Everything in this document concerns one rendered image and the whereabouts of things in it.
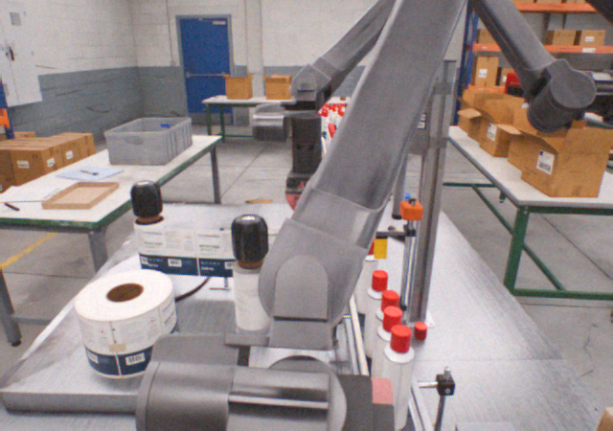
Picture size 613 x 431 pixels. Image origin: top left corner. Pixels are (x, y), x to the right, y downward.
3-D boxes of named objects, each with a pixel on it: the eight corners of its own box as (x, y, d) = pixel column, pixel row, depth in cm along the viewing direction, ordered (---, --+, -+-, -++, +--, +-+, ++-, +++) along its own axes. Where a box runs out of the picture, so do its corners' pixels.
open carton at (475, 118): (451, 135, 374) (457, 94, 361) (500, 135, 373) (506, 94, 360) (466, 145, 338) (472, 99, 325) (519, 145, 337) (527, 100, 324)
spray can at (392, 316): (370, 388, 82) (375, 303, 75) (395, 388, 82) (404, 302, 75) (374, 409, 77) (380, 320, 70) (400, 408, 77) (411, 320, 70)
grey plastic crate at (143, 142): (145, 145, 326) (141, 117, 319) (193, 146, 325) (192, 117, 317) (108, 165, 270) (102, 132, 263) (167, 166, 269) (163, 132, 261)
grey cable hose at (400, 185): (390, 215, 117) (395, 143, 109) (401, 215, 117) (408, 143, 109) (392, 220, 113) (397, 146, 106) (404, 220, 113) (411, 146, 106)
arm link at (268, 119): (316, 71, 75) (319, 95, 83) (254, 71, 76) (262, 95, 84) (313, 131, 71) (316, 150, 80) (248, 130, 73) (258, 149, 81)
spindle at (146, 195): (147, 265, 126) (134, 177, 116) (176, 265, 126) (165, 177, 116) (137, 281, 118) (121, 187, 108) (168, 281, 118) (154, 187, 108)
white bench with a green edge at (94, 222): (152, 216, 394) (141, 134, 366) (228, 220, 387) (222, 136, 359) (-3, 351, 217) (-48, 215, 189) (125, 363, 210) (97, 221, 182)
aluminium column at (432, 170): (405, 312, 114) (430, 59, 91) (421, 312, 115) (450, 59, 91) (409, 322, 110) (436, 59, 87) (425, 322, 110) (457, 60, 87)
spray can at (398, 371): (375, 409, 77) (383, 320, 70) (402, 409, 77) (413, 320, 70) (379, 432, 73) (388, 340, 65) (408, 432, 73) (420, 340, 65)
